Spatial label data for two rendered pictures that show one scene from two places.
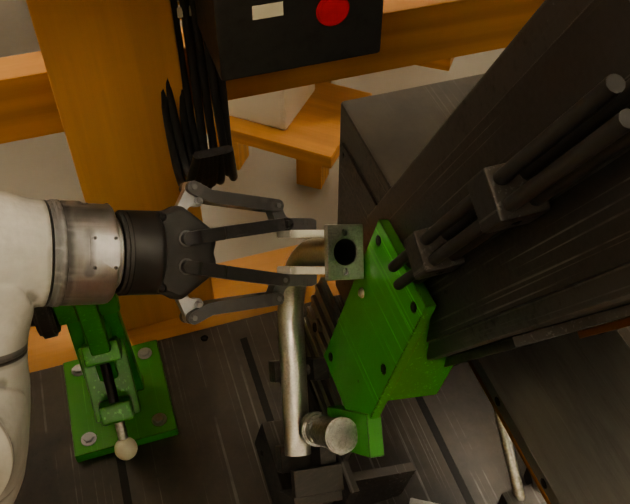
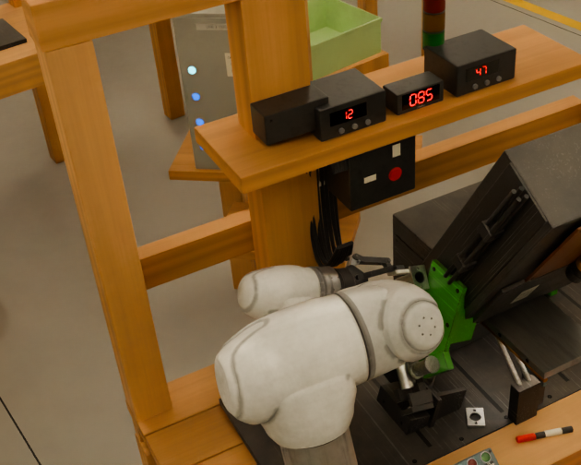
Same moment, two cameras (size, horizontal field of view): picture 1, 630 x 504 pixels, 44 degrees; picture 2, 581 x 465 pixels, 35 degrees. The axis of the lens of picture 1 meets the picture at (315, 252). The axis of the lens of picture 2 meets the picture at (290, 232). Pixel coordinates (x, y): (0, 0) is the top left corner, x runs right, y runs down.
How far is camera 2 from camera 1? 1.31 m
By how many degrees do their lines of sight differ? 12
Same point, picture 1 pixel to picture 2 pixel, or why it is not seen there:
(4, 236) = (305, 279)
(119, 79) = (293, 219)
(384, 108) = (415, 213)
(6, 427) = not seen: hidden behind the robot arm
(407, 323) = (456, 299)
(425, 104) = (433, 208)
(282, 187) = not seen: hidden behind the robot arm
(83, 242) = (328, 280)
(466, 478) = (492, 396)
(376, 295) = (437, 293)
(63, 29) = (273, 199)
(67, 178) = not seen: hidden behind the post
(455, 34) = (436, 171)
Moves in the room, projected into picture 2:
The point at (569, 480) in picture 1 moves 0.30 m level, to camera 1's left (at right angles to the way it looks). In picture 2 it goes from (537, 356) to (399, 379)
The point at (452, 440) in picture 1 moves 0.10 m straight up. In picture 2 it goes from (480, 380) to (481, 351)
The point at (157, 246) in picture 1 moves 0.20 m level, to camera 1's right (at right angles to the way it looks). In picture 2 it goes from (351, 280) to (445, 264)
